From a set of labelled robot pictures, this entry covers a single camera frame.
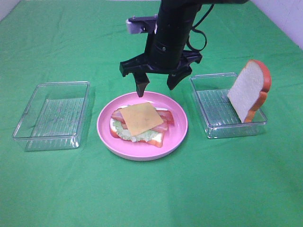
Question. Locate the green toy lettuce leaf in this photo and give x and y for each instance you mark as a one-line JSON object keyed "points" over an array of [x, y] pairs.
{"points": [[116, 126]]}

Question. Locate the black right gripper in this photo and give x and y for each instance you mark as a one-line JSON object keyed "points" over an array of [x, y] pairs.
{"points": [[160, 59]]}

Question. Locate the left clear plastic tray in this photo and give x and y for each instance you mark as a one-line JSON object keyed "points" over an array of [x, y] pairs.
{"points": [[54, 117]]}

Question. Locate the pink round plate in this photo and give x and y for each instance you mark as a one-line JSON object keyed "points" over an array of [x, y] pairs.
{"points": [[139, 151]]}

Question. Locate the yellow toy cheese slice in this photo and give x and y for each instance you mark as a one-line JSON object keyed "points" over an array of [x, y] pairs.
{"points": [[140, 118]]}

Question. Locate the right clear plastic tray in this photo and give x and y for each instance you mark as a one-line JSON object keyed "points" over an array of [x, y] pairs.
{"points": [[218, 117]]}

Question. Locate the green tablecloth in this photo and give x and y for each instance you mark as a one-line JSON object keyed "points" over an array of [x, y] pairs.
{"points": [[254, 181]]}

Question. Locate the toy bacon strip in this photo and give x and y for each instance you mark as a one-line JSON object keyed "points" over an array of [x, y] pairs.
{"points": [[118, 116], [166, 115]]}

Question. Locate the clear plastic tray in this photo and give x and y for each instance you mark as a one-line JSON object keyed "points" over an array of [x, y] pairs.
{"points": [[54, 117], [218, 117]]}

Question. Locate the toy bread slice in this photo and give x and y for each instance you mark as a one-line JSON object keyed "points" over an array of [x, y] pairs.
{"points": [[158, 143], [250, 90]]}

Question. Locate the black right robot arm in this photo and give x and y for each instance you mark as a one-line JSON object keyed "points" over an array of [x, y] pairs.
{"points": [[176, 20]]}

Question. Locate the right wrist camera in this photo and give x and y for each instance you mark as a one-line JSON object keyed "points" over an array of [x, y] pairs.
{"points": [[138, 25]]}

